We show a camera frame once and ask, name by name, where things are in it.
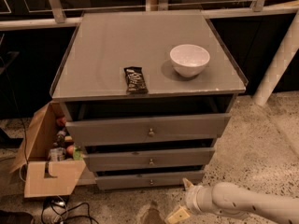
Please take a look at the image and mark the grey drawer cabinet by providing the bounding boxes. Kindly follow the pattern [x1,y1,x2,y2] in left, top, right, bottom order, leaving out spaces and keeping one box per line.
[50,10,246,181]

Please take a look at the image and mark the metal railing frame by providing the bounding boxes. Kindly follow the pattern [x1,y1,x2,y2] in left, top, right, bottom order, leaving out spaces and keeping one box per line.
[0,0,299,32]

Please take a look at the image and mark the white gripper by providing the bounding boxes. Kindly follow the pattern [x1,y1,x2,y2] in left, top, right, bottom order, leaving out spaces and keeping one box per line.
[165,178,208,224]

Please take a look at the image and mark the dark bottle in box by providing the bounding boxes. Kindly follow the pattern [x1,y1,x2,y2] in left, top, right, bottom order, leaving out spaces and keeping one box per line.
[56,130,66,147]

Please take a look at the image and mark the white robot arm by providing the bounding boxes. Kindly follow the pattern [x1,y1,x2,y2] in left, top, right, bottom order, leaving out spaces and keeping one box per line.
[165,178,299,224]

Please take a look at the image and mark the grey middle drawer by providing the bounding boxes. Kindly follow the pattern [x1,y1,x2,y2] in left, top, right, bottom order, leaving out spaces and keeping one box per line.
[84,147,215,172]

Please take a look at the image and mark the clear jar in box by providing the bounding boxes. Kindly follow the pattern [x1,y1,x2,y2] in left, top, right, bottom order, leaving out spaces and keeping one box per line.
[49,147,66,161]

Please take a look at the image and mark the red apple in box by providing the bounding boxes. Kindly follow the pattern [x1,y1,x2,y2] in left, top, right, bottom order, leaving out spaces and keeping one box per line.
[66,145,75,156]

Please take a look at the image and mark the grey drawer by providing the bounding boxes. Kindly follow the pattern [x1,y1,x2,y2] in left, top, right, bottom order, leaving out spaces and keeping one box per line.
[84,147,215,172]
[66,114,231,147]
[95,170,205,190]

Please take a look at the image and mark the grey top drawer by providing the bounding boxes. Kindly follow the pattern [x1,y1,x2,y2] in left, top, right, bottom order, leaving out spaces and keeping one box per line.
[66,114,231,147]

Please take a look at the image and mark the open cardboard box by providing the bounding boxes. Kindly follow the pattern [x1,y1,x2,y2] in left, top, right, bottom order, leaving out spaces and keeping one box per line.
[10,102,86,198]

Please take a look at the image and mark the green packet in box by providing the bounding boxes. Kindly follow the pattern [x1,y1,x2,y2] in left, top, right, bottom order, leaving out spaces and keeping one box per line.
[73,147,83,161]

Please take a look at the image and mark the black floor cables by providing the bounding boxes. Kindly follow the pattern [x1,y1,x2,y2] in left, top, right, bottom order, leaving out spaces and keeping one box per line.
[40,196,101,224]

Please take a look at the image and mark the grey bottom drawer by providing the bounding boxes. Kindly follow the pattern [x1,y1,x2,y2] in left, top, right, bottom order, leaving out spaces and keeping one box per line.
[95,170,205,190]

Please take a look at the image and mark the white diagonal pole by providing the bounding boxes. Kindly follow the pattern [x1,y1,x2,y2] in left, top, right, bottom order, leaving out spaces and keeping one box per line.
[252,11,299,106]

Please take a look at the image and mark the white ceramic bowl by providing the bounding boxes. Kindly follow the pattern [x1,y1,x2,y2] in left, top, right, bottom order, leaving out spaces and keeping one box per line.
[170,44,210,77]

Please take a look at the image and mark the dark snack bar wrapper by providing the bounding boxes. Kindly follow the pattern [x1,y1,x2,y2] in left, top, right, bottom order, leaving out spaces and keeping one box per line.
[124,66,148,94]

